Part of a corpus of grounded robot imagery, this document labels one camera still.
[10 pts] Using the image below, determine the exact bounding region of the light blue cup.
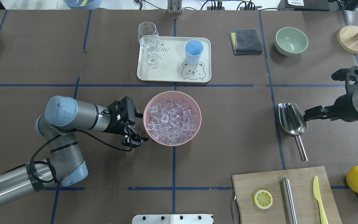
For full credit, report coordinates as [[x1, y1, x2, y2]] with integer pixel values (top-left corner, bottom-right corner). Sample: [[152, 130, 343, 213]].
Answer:
[[184, 40, 204, 65]]

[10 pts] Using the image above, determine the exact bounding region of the dark grey folded cloth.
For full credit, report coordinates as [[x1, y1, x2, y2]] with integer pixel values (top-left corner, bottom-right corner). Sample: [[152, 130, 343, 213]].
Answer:
[[230, 29, 262, 55]]

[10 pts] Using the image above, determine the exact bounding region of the clear ice cubes pile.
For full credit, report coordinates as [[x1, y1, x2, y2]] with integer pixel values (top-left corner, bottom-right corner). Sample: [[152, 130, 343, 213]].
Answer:
[[145, 100, 201, 146]]

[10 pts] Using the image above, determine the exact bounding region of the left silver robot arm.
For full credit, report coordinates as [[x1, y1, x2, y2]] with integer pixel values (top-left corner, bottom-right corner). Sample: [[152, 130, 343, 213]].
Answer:
[[0, 96, 148, 207]]

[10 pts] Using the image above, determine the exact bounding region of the wooden cutting board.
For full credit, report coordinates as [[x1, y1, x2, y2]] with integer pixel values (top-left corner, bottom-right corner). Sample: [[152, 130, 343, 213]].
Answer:
[[232, 167, 342, 224]]

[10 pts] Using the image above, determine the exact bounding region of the lemon half slice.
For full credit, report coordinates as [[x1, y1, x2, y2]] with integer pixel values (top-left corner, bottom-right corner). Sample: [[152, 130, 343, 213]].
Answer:
[[253, 189, 273, 209]]

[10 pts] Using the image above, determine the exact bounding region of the wooden cup stand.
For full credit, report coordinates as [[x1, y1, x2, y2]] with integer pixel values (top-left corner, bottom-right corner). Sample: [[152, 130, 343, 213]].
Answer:
[[336, 25, 358, 55]]

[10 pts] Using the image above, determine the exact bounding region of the aluminium frame post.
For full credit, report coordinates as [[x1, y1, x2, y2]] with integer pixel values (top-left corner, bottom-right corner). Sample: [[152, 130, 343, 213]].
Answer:
[[167, 0, 183, 14]]

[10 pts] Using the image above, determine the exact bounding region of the pink bowl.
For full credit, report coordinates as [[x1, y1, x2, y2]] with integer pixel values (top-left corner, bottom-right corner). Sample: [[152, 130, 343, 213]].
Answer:
[[143, 91, 202, 146]]

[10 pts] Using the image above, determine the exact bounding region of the cream bear tray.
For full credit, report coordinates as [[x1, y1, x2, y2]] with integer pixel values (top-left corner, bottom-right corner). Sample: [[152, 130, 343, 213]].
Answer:
[[137, 36, 212, 83]]

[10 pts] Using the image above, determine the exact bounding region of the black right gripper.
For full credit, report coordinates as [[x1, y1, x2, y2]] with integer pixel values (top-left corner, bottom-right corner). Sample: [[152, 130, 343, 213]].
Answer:
[[303, 66, 358, 122]]

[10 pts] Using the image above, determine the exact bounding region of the mint green bowl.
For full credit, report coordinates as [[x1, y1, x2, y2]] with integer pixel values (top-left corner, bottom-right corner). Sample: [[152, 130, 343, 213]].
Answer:
[[275, 27, 309, 56]]

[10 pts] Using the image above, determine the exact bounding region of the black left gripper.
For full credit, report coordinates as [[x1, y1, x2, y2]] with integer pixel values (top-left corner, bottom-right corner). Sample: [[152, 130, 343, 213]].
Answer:
[[103, 97, 149, 148]]

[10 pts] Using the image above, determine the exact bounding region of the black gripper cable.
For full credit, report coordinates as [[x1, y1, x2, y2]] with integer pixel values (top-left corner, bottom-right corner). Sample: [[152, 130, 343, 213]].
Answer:
[[27, 129, 133, 184]]

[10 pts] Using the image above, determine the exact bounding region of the clear wine glass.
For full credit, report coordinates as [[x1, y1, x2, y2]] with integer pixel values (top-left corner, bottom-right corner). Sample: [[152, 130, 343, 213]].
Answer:
[[138, 21, 161, 69]]

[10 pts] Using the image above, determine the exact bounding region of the steel ice scoop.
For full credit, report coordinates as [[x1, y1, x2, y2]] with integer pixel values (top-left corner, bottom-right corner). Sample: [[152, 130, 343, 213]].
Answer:
[[278, 103, 308, 162]]

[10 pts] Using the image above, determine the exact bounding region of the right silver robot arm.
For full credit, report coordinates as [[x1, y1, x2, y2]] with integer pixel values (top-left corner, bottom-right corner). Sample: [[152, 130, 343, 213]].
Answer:
[[303, 66, 358, 122]]

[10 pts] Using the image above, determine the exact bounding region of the yellow plastic knife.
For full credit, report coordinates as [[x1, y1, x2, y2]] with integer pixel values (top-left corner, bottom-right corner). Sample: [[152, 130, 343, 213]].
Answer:
[[312, 176, 328, 224]]

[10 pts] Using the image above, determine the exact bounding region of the steel cylinder rod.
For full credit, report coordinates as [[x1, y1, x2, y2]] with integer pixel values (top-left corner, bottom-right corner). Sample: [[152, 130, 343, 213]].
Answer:
[[281, 178, 297, 224]]

